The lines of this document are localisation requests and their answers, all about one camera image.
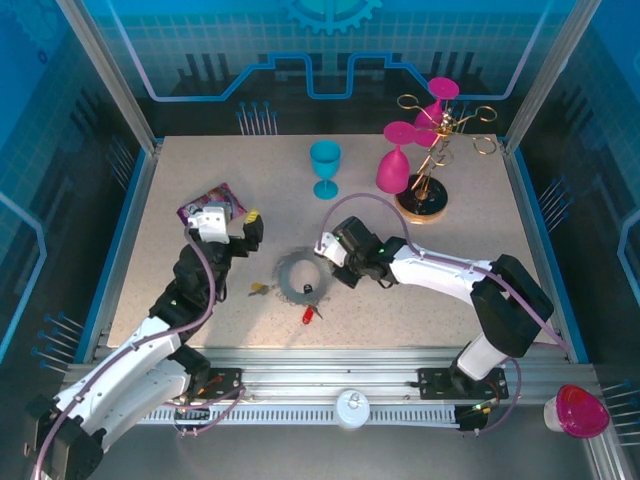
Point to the red key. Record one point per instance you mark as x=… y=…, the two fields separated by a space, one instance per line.
x=308 y=315

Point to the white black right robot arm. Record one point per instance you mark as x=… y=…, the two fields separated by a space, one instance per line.
x=435 y=272

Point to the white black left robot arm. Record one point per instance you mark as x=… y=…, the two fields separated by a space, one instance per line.
x=125 y=360

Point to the purple candy bag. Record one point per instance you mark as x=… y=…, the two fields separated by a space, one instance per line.
x=227 y=197

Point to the yellow key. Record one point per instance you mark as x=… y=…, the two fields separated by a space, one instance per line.
x=257 y=288

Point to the pink plastic goblet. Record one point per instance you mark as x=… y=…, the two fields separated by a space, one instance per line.
x=391 y=172
x=442 y=87

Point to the teal plastic goblet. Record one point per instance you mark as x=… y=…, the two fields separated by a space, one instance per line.
x=325 y=160

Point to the white round button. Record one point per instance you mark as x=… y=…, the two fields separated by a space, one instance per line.
x=352 y=410

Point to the black controller board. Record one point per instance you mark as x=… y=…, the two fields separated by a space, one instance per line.
x=472 y=417
x=192 y=417

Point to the white cup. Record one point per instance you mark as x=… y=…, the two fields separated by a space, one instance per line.
x=551 y=415

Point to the pink plastic bowl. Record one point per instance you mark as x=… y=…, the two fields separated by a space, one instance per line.
x=580 y=410

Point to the aluminium side rail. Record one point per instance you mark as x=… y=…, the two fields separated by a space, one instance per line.
x=530 y=225
x=130 y=225

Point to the aluminium front rail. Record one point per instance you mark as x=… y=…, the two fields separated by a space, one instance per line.
x=325 y=370

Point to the aluminium frame post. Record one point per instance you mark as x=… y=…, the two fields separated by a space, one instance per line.
x=110 y=80
x=545 y=75

